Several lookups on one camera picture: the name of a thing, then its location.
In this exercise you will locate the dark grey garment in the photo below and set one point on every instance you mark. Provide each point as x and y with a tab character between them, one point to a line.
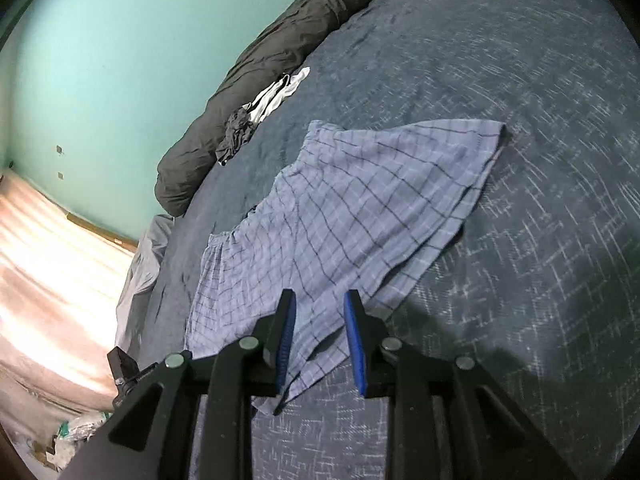
237	132

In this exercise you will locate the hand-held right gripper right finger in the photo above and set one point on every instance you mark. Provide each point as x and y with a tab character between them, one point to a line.
356	345

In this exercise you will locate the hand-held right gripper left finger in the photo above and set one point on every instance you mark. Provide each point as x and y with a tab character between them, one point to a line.
283	345

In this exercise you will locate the pink curtain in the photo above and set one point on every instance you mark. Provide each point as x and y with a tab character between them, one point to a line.
55	285

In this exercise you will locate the blue plaid shorts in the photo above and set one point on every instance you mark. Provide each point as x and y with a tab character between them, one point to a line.
360	200

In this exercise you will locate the rolled dark grey duvet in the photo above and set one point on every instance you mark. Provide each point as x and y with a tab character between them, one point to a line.
250	85

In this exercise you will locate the white garment with black trim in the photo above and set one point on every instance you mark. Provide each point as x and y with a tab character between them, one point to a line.
277	92

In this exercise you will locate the light grey cloth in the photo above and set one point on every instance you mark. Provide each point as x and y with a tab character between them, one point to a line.
142	270

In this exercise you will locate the wooden window frame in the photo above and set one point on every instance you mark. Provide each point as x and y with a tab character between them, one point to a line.
100	230

